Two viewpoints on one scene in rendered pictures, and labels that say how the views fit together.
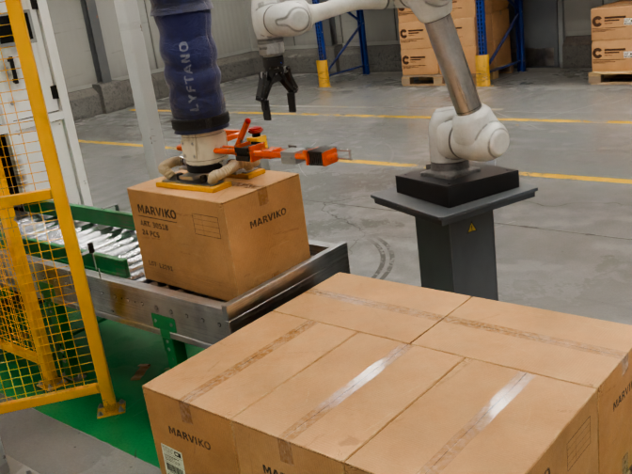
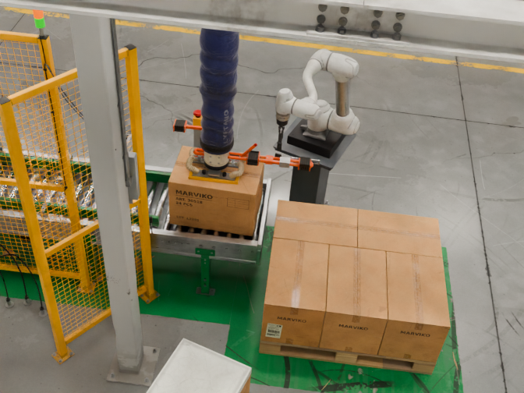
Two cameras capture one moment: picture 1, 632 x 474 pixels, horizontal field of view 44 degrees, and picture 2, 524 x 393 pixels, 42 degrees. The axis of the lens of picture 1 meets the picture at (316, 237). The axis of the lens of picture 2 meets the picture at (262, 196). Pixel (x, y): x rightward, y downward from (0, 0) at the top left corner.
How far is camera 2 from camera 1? 339 cm
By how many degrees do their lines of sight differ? 41
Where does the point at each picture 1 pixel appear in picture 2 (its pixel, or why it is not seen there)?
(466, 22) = not seen: outside the picture
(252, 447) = (335, 319)
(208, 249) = (235, 213)
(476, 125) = (348, 122)
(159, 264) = (186, 217)
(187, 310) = (228, 246)
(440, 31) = (345, 85)
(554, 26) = not seen: outside the picture
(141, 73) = not seen: outside the picture
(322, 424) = (364, 303)
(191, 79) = (227, 128)
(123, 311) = (168, 247)
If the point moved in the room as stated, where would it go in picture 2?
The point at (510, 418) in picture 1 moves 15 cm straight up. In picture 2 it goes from (426, 281) to (430, 267)
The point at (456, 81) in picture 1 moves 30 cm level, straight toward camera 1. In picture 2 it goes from (345, 104) to (366, 128)
